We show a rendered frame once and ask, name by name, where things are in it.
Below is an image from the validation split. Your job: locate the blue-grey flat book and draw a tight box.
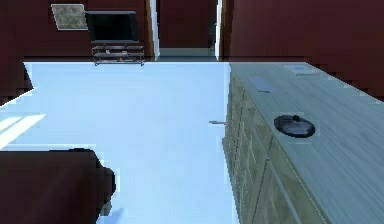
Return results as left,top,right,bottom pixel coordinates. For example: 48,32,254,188
249,76,277,94

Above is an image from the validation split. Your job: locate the pale grey flat book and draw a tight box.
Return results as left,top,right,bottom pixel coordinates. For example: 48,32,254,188
283,64,321,76

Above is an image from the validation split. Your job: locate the dark television stand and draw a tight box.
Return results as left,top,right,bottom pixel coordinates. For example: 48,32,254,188
90,39,146,67

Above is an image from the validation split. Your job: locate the black round pan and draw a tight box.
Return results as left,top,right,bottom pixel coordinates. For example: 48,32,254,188
273,114,317,139

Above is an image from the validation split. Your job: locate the grey-green long sideboard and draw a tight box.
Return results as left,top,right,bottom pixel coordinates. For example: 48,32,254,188
221,61,384,224

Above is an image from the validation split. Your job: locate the black television set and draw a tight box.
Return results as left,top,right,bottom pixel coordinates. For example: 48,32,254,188
83,10,140,43

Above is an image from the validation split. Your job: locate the white door frame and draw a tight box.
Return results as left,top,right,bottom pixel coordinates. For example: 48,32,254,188
148,0,224,62

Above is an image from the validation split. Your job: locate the grey framed wall picture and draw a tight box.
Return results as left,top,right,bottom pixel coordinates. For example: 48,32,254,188
50,3,89,31

